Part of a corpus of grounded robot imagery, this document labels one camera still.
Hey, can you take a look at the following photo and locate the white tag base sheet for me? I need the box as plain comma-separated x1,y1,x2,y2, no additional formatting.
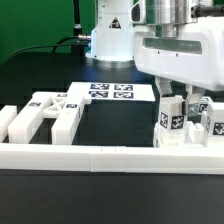
67,82,155,102

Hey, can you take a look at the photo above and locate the white tagged cube right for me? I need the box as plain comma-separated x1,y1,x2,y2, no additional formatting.
199,96,213,113

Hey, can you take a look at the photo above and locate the black cable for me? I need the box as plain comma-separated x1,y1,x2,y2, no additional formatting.
7,34,92,62

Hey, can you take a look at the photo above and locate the white left fence bar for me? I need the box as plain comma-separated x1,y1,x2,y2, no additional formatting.
0,105,17,143

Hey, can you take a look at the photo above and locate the white chair seat part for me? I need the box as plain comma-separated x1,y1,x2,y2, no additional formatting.
153,121,204,148

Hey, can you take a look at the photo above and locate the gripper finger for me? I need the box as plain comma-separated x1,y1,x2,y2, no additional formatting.
155,77,173,97
182,84,205,117

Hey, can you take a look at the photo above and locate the white chair back frame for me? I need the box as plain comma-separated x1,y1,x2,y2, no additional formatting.
8,92,92,145

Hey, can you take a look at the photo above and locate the black vertical pole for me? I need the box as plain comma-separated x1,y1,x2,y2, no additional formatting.
71,0,84,57

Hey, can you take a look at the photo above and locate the white front fence bar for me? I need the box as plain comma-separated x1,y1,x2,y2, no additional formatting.
0,143,224,175

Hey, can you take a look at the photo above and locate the white fence bar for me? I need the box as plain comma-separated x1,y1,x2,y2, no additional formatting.
0,105,17,143
0,143,224,175

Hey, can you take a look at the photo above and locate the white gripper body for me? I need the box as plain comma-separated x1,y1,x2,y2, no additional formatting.
134,17,224,91

